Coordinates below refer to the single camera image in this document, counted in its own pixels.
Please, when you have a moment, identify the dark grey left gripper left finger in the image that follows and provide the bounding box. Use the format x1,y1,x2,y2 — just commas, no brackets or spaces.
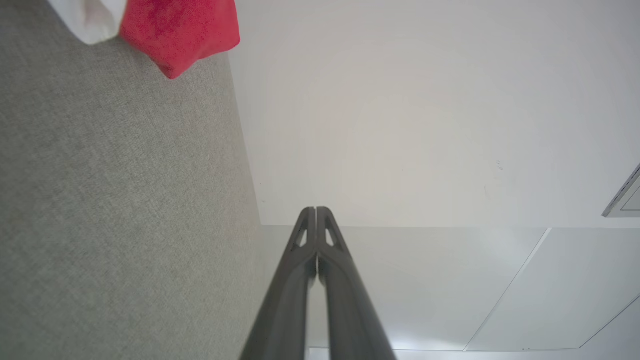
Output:
240,206,318,360

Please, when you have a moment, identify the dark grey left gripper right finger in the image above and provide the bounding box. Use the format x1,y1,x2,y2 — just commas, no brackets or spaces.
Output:
316,206,398,360

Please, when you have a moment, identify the red and white shirt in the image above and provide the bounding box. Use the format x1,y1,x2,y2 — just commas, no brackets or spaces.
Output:
47,0,241,80

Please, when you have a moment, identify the grey fabric sofa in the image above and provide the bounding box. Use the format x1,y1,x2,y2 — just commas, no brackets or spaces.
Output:
0,0,271,360

